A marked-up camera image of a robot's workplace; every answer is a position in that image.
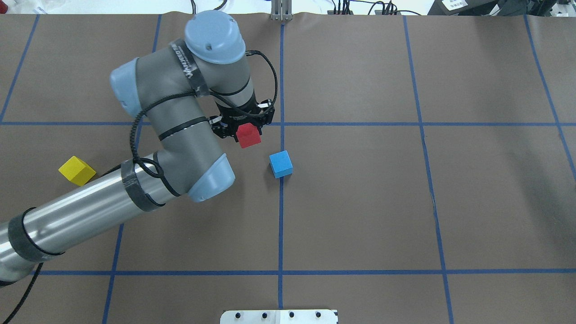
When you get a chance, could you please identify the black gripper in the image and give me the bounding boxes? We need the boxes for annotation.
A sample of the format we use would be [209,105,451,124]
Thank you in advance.
[209,100,275,141]

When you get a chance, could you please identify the red cube block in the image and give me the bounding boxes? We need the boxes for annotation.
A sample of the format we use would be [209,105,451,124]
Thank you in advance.
[236,123,261,149]

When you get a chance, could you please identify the blue cube block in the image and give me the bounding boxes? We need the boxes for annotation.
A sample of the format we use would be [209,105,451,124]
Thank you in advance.
[268,150,293,179]

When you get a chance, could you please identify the yellow cube block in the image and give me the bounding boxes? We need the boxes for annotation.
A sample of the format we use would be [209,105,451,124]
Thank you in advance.
[58,156,96,186]

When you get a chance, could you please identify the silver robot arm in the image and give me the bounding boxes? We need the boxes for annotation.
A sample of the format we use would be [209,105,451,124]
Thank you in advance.
[0,10,275,287]

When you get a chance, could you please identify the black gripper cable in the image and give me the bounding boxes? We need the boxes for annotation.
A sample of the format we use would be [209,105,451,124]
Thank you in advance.
[245,49,279,118]

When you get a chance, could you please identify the aluminium frame post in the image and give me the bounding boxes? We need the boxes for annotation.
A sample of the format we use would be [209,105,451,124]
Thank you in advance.
[270,0,293,21]

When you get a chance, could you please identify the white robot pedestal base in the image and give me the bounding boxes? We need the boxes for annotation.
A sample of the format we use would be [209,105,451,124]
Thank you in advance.
[220,309,339,324]

